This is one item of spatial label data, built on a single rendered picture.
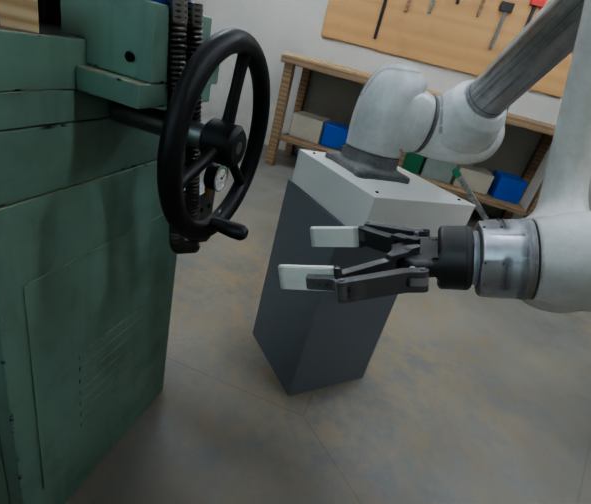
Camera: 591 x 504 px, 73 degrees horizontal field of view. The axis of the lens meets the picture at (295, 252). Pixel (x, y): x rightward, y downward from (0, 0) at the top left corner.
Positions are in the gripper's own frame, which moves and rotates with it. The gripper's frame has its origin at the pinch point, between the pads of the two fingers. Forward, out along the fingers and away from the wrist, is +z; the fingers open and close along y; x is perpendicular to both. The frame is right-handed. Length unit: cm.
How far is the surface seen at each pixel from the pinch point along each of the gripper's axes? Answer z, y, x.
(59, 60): 26.5, 4.8, -26.5
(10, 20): 27.1, 9.1, -30.3
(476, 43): -46, -334, -41
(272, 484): 20, -16, 69
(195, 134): 15.5, -3.9, -16.1
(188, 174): 12.8, 3.8, -12.0
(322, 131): 73, -294, 12
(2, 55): 26.4, 12.0, -26.7
